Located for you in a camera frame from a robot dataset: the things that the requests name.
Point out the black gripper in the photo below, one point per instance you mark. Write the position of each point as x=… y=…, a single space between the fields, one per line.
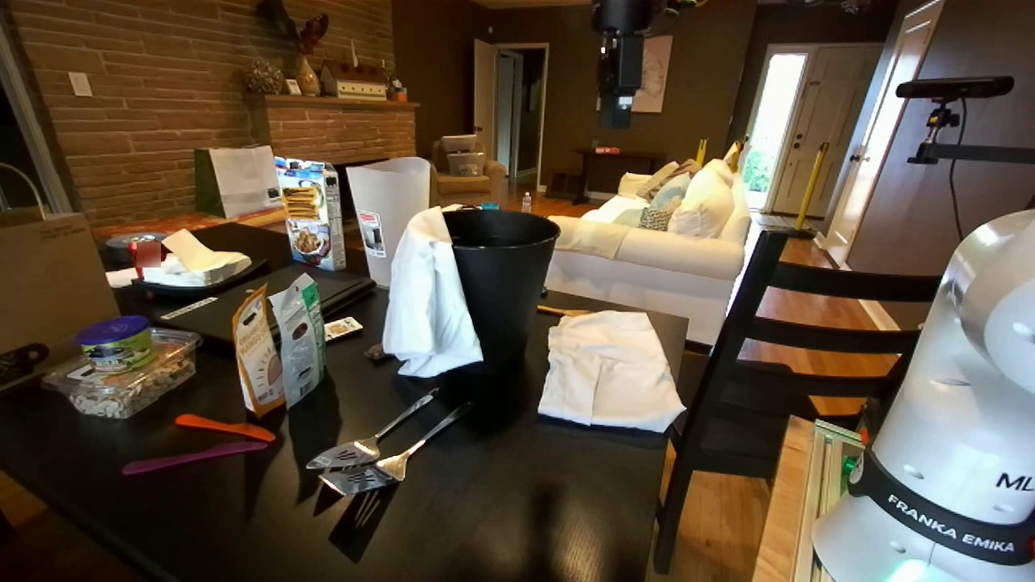
x=626 y=27

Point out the white cloth towel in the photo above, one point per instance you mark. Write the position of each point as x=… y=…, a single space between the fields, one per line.
x=432 y=292
x=608 y=366

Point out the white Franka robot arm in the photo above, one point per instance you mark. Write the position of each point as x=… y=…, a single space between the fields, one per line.
x=949 y=409

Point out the black plastic basin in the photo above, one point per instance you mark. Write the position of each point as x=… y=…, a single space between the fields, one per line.
x=502 y=301

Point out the grey green pillow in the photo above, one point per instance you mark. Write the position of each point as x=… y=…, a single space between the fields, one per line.
x=665 y=201

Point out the white pillow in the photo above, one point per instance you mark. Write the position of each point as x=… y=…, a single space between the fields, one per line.
x=702 y=201

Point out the white sofa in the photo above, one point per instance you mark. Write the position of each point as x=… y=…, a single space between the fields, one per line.
x=648 y=259

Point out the cardboard box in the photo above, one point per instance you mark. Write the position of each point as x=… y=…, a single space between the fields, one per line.
x=466 y=163

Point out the white door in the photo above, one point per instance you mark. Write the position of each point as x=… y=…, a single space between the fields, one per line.
x=873 y=131

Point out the white translucent plastic bin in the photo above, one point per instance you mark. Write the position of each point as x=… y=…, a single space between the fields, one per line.
x=390 y=198

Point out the brick mantel shelf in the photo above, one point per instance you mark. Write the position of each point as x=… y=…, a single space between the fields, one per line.
x=340 y=131

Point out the tan vase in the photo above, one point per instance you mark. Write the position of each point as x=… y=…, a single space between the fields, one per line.
x=305 y=79

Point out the dried flower bunch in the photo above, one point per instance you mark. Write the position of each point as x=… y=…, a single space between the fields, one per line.
x=294 y=27

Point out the printed food box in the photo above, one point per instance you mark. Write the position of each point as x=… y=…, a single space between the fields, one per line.
x=311 y=213

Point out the black wooden chair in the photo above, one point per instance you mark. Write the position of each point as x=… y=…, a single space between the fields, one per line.
x=778 y=421

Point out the small white card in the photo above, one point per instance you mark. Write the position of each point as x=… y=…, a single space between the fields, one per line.
x=343 y=327

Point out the green and white pouch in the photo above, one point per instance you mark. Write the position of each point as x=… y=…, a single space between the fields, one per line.
x=300 y=339

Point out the brick hearth bench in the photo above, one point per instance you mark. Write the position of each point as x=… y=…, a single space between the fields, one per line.
x=214 y=224

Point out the wooden crate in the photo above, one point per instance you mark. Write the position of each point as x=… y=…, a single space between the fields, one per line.
x=795 y=505

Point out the brown and white pouch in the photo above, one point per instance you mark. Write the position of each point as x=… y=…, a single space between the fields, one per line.
x=257 y=356

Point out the stack of white napkins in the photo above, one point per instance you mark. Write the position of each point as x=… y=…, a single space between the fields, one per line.
x=198 y=259

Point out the metal spatula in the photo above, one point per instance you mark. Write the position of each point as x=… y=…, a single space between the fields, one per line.
x=343 y=453
x=374 y=475

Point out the red mug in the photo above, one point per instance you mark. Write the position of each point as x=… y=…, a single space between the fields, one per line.
x=148 y=255

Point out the black label card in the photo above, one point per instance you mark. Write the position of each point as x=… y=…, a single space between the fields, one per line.
x=360 y=524

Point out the orange plastic utensil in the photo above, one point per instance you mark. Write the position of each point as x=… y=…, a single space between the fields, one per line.
x=228 y=426

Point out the jar with blue lid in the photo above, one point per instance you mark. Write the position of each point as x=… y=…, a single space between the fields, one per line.
x=114 y=338

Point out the purple plastic utensil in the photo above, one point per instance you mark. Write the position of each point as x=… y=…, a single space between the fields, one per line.
x=190 y=457

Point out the clear plastic food container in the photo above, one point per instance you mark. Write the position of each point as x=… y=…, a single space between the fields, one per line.
x=116 y=383

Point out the framed wall picture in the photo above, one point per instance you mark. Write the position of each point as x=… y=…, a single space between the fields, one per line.
x=657 y=75

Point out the black stereo camera on stand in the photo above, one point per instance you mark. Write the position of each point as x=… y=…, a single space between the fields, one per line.
x=955 y=88

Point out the white wall switch plate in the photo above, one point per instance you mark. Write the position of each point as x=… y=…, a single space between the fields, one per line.
x=83 y=85

